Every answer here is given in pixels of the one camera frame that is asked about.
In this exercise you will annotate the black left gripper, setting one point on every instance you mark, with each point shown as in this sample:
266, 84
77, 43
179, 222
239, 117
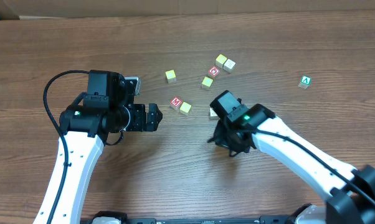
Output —
155, 117

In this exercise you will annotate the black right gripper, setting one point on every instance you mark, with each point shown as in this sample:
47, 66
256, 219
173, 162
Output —
222, 137

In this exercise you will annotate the blue B wooden block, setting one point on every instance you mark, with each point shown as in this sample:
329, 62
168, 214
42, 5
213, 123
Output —
212, 114

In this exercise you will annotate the red M wooden block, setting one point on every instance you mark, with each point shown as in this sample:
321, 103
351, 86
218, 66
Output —
176, 103

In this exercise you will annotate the yellow S wooden block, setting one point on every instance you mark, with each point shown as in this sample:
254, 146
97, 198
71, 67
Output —
185, 108

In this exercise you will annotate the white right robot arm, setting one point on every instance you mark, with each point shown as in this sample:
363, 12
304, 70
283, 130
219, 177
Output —
348, 193

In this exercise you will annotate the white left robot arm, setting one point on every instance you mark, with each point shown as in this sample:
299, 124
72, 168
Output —
83, 127

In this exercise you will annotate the yellow top block far left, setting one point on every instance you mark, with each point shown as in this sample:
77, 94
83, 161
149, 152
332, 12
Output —
170, 76

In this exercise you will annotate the yellow G wooden block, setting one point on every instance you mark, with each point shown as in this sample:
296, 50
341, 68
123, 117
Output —
206, 83

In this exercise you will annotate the red O wooden block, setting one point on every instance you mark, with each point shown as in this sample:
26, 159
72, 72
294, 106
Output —
213, 72

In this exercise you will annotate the plain top block yellow side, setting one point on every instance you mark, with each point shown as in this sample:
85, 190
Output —
229, 65

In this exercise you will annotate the yellow top block back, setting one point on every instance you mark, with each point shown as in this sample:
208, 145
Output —
220, 60

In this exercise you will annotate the green A wooden block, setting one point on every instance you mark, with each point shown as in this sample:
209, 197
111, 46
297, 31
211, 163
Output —
305, 82

